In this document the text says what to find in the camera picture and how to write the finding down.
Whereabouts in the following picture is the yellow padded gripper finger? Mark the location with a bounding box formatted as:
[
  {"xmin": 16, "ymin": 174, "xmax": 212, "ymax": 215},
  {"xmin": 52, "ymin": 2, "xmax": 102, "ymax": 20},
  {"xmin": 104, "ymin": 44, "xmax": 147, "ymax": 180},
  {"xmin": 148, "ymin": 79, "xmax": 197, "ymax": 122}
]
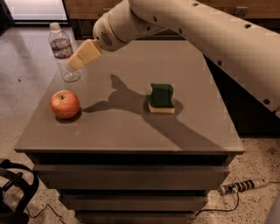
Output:
[{"xmin": 67, "ymin": 39, "xmax": 102, "ymax": 70}]

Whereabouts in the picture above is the clear plastic water bottle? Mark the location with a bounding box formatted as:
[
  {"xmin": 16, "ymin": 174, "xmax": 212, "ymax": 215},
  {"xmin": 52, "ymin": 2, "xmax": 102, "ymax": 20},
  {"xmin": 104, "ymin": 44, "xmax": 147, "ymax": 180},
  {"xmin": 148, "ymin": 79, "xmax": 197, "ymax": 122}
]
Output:
[{"xmin": 48, "ymin": 22, "xmax": 81, "ymax": 83}]

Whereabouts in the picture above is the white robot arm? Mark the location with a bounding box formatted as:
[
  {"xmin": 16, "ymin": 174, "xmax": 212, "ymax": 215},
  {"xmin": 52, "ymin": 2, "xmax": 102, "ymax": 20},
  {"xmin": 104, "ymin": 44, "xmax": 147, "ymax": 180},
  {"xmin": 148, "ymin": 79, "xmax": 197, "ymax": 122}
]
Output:
[{"xmin": 67, "ymin": 0, "xmax": 280, "ymax": 116}]

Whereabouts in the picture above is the red apple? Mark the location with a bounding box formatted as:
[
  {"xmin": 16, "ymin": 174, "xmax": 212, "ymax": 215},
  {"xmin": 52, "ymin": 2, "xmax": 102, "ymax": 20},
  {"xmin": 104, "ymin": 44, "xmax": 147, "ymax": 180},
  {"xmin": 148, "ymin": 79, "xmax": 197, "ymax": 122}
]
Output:
[{"xmin": 50, "ymin": 90, "xmax": 80, "ymax": 119}]

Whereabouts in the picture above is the green and yellow sponge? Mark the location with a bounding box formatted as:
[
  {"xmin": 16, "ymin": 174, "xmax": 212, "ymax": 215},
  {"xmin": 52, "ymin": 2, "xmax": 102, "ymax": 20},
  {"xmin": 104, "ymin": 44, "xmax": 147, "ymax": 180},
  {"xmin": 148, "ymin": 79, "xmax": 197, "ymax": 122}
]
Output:
[{"xmin": 148, "ymin": 83, "xmax": 175, "ymax": 114}]

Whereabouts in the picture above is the white power strip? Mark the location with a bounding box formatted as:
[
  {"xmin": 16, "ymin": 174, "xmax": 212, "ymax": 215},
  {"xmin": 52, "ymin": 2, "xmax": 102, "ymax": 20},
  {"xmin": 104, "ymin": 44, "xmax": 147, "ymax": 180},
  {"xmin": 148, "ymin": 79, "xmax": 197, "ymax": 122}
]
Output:
[{"xmin": 218, "ymin": 178, "xmax": 269, "ymax": 195}]

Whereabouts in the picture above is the wooden wall shelf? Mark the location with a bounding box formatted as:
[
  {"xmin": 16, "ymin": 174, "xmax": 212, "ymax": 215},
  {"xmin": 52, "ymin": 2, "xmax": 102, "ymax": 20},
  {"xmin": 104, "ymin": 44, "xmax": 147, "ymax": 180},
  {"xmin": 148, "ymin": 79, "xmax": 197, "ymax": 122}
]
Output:
[{"xmin": 63, "ymin": 0, "xmax": 280, "ymax": 19}]

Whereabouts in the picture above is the right metal bracket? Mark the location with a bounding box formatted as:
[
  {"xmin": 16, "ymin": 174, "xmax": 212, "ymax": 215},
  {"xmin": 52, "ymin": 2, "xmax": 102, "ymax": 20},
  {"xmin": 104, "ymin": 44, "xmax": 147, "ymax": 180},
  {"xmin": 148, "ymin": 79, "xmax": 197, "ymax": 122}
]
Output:
[{"xmin": 234, "ymin": 6, "xmax": 249, "ymax": 18}]

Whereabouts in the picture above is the thin black floor cable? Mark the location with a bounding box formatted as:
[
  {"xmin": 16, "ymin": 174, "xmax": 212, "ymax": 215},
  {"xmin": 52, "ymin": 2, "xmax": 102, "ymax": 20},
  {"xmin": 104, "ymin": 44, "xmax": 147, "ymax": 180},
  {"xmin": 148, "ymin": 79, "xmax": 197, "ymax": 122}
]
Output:
[{"xmin": 25, "ymin": 203, "xmax": 67, "ymax": 224}]

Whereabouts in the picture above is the black power cable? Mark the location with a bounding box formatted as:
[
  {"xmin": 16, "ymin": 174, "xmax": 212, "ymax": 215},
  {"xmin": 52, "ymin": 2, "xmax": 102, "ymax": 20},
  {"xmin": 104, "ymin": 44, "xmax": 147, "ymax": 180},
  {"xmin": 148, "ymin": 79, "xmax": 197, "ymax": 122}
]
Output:
[{"xmin": 194, "ymin": 191, "xmax": 241, "ymax": 218}]

